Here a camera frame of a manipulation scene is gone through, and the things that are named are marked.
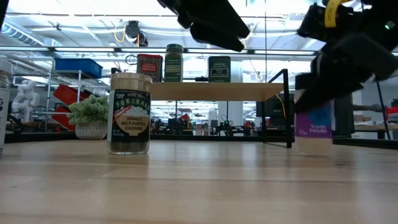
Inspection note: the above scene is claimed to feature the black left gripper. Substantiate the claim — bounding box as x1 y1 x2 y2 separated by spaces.
157 0 250 52

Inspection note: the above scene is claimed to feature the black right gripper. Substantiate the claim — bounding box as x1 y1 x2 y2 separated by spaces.
294 0 398 114

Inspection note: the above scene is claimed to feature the black square spice tin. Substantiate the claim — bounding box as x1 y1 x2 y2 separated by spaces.
208 55 231 83

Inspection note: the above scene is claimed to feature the garlic powder bottle black lid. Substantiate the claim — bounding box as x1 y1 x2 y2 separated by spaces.
294 90 333 155

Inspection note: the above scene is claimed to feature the oregano jar green lid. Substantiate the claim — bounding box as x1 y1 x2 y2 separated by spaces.
164 43 185 83

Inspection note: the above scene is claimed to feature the smoked paprika tin red lid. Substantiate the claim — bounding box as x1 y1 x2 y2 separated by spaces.
136 53 164 83

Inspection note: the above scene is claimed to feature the bagel seasoning jar white lid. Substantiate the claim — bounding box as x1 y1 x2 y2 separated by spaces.
0 58 13 156

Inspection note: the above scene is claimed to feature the black monitor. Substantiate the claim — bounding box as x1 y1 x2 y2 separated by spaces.
256 93 295 119

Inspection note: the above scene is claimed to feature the blue plastic bin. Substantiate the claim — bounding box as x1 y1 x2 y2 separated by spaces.
55 58 103 79

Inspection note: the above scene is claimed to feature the small green potted plant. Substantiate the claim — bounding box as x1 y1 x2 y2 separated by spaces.
67 95 109 141

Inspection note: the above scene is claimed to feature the red plastic bin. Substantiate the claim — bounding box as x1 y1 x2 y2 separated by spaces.
51 83 78 133

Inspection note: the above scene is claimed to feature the metal storage rack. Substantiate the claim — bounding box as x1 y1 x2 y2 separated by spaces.
45 58 85 133

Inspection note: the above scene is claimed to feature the wooden shelf black metal frame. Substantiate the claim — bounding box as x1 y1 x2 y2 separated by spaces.
111 67 293 149

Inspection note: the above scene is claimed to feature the ceiling cable reel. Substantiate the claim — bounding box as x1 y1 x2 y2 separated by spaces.
124 20 149 47

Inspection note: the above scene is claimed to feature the black metal table frame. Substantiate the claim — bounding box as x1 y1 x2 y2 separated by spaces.
4 132 398 150

